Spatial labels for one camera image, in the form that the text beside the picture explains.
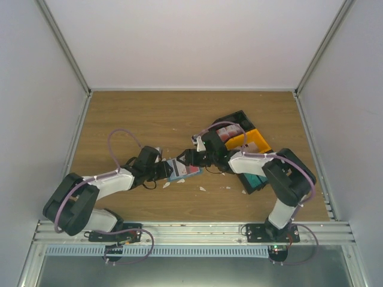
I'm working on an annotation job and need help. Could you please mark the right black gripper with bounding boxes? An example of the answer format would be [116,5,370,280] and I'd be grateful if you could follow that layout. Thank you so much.
[177,149,217,167]

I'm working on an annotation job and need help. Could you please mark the teal credit card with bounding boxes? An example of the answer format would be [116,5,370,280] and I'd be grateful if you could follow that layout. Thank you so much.
[244,173,268,188]

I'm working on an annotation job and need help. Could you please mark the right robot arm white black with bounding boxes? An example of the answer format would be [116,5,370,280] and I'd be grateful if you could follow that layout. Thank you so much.
[177,132,317,242]

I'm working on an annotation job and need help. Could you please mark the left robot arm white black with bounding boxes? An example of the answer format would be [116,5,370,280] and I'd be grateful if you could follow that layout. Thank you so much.
[42,146,173,242]

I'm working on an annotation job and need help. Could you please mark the red white cards in tray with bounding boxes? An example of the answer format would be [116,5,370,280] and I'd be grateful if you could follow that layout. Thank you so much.
[216,125,242,142]

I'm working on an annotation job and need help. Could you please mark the pink white card in orange tray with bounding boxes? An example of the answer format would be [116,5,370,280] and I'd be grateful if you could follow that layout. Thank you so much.
[241,142,260,153]

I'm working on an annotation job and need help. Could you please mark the black card tray far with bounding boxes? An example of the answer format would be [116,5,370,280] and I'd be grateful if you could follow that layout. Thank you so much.
[209,110,255,133]

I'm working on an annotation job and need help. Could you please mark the black card tray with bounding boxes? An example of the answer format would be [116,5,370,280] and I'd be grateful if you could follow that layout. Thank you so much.
[237,173,269,194]
[209,110,255,133]

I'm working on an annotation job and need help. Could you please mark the orange card tray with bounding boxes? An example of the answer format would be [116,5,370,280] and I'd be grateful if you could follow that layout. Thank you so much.
[225,129,272,153]

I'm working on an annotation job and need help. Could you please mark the black card tray near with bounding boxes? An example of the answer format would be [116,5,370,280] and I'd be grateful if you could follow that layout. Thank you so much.
[237,173,269,194]

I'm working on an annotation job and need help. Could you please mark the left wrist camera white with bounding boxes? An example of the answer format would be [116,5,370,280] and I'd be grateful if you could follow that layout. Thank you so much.
[155,147,162,161]

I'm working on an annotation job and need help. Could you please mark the aluminium front rail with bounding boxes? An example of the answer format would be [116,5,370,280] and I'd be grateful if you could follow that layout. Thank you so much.
[32,221,355,246]

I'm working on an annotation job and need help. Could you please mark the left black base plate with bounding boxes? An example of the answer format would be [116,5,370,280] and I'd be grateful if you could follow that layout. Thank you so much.
[84,223,142,243]

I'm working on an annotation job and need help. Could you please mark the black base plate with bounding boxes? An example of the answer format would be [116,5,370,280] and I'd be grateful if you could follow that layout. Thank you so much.
[239,223,300,243]
[84,223,142,243]

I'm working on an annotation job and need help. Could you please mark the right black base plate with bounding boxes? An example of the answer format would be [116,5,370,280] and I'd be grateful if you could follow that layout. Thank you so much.
[239,223,300,243]

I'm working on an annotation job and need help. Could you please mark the slotted grey cable duct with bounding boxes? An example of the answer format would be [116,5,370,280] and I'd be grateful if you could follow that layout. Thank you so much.
[45,245,269,258]

